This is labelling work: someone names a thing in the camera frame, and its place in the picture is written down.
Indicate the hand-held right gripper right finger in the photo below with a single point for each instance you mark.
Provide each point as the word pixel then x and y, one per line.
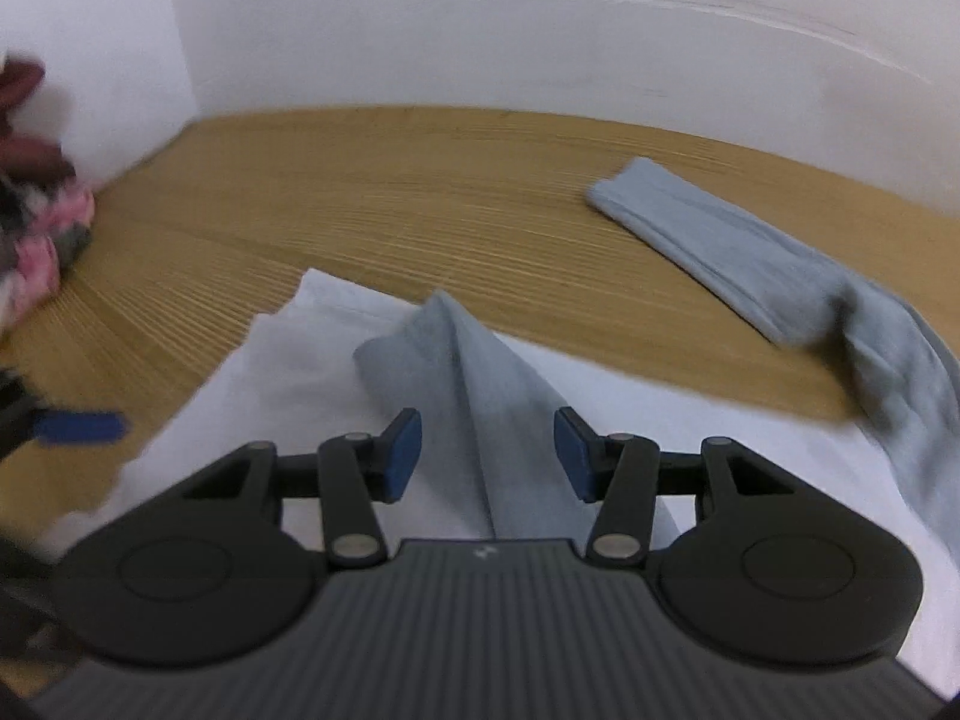
pixel 574 457

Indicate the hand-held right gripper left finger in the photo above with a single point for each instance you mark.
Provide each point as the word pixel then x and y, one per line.
pixel 401 457

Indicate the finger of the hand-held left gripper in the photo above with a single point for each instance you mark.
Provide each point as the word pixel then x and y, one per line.
pixel 82 427

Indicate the white shirt with blue sleeves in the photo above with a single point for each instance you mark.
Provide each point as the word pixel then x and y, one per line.
pixel 300 367

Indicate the pink garment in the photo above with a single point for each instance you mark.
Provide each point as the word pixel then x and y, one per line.
pixel 60 210

